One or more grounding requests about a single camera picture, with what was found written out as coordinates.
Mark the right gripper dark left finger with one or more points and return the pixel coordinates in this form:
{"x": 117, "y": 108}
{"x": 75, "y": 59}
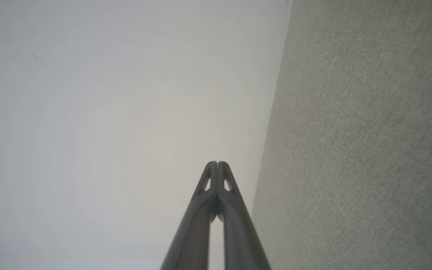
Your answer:
{"x": 195, "y": 232}

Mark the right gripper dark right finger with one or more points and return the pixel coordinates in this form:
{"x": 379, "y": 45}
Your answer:
{"x": 242, "y": 236}

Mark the grey fabric sofa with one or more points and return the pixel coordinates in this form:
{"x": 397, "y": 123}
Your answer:
{"x": 369, "y": 150}

